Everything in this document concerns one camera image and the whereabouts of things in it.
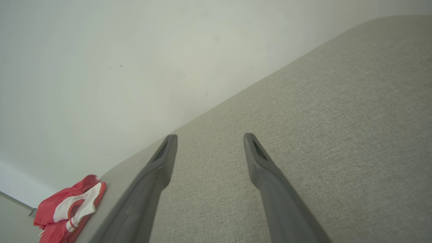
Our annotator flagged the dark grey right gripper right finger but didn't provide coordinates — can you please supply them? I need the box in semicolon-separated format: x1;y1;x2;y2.
243;133;333;243

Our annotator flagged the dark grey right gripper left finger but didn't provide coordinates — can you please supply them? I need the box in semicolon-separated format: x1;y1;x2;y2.
88;134;178;243

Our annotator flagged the red white jersey shirt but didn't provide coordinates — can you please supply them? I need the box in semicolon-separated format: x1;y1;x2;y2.
33;174;107;243

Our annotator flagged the white black baseboard strip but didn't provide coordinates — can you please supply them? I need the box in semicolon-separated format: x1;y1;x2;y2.
0;190;36;210

